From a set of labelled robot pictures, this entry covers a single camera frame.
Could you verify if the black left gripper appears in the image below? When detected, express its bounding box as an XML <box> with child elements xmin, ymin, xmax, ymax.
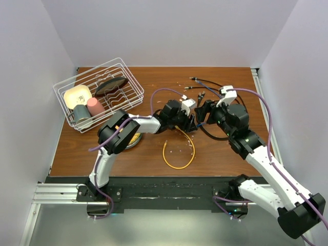
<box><xmin>168</xmin><ymin>107</ymin><xmax>197</xmax><ymax>133</ymax></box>

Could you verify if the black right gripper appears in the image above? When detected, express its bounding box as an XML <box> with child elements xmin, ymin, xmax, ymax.
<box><xmin>194</xmin><ymin>98</ymin><xmax>234</xmax><ymax>137</ymax></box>

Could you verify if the yellow ethernet cable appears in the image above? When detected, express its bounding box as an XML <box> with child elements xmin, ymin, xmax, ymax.
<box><xmin>162</xmin><ymin>126</ymin><xmax>196</xmax><ymax>170</ymax></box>

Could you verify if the blue ethernet cable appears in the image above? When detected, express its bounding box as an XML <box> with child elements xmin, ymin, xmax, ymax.
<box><xmin>196</xmin><ymin>79</ymin><xmax>222</xmax><ymax>128</ymax></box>

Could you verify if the black network switch box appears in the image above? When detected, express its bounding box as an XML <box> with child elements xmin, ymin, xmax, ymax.
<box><xmin>194</xmin><ymin>107</ymin><xmax>202</xmax><ymax>117</ymax></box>

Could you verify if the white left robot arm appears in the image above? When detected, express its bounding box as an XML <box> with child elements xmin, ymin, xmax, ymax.
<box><xmin>88</xmin><ymin>99</ymin><xmax>197</xmax><ymax>201</ymax></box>

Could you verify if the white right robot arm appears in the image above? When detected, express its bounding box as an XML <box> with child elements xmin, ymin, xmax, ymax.
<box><xmin>195</xmin><ymin>100</ymin><xmax>327</xmax><ymax>239</ymax></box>

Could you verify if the yellow green rimmed plate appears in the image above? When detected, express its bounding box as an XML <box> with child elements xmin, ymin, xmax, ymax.
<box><xmin>126</xmin><ymin>133</ymin><xmax>142</xmax><ymax>150</ymax></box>

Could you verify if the dark brown oval plate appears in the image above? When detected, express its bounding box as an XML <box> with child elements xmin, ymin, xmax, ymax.
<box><xmin>94</xmin><ymin>77</ymin><xmax>129</xmax><ymax>97</ymax></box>

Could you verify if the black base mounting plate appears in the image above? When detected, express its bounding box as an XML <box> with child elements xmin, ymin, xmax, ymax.
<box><xmin>76</xmin><ymin>176</ymin><xmax>259</xmax><ymax>215</ymax></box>

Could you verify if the pink cup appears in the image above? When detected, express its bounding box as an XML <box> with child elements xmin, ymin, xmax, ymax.
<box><xmin>87</xmin><ymin>97</ymin><xmax>105</xmax><ymax>117</ymax></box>

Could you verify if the grey green mug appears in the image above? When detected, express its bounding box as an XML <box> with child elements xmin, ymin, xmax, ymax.
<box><xmin>68</xmin><ymin>105</ymin><xmax>91</xmax><ymax>124</ymax></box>

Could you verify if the cream square bowl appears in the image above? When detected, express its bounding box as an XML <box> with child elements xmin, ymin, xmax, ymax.
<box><xmin>64</xmin><ymin>85</ymin><xmax>92</xmax><ymax>110</ymax></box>

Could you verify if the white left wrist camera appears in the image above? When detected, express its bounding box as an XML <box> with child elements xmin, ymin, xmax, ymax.
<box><xmin>181</xmin><ymin>99</ymin><xmax>197</xmax><ymax>116</ymax></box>

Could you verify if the black ethernet cable inner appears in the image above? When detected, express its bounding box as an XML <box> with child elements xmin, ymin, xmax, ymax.
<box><xmin>183</xmin><ymin>86</ymin><xmax>234</xmax><ymax>141</ymax></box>

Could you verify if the black ethernet cable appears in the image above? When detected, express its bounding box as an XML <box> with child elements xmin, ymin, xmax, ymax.
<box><xmin>189</xmin><ymin>76</ymin><xmax>244</xmax><ymax>121</ymax></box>
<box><xmin>183</xmin><ymin>86</ymin><xmax>234</xmax><ymax>141</ymax></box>

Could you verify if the black ethernet cable outer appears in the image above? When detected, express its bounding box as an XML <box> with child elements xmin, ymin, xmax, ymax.
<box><xmin>189</xmin><ymin>76</ymin><xmax>244</xmax><ymax>121</ymax></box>

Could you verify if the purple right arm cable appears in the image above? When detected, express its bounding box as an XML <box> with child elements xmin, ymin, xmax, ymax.
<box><xmin>213</xmin><ymin>88</ymin><xmax>328</xmax><ymax>246</ymax></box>

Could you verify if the white wire dish rack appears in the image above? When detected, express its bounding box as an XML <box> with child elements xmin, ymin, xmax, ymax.
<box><xmin>53</xmin><ymin>57</ymin><xmax>144</xmax><ymax>133</ymax></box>

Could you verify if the aluminium frame rail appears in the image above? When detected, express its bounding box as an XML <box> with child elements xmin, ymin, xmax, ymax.
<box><xmin>19</xmin><ymin>182</ymin><xmax>315</xmax><ymax>246</ymax></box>

